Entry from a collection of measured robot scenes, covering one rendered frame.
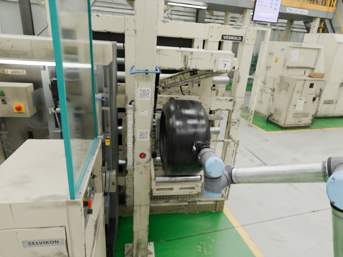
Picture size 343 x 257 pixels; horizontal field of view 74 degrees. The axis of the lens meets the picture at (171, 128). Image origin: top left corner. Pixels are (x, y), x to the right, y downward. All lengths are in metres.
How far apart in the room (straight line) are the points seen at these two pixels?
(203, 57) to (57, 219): 1.38
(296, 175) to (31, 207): 1.04
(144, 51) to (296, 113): 5.20
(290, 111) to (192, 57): 4.58
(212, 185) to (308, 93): 5.32
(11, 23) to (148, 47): 9.59
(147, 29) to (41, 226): 1.12
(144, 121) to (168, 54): 0.52
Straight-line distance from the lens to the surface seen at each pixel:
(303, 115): 6.47
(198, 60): 1.79
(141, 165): 1.70
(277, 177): 1.14
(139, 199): 1.87
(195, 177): 1.73
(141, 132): 1.58
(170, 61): 1.75
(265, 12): 5.52
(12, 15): 10.86
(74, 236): 1.07
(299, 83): 6.04
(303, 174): 1.10
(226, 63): 1.86
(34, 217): 1.04
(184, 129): 1.45
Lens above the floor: 1.84
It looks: 21 degrees down
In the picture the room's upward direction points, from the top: 4 degrees clockwise
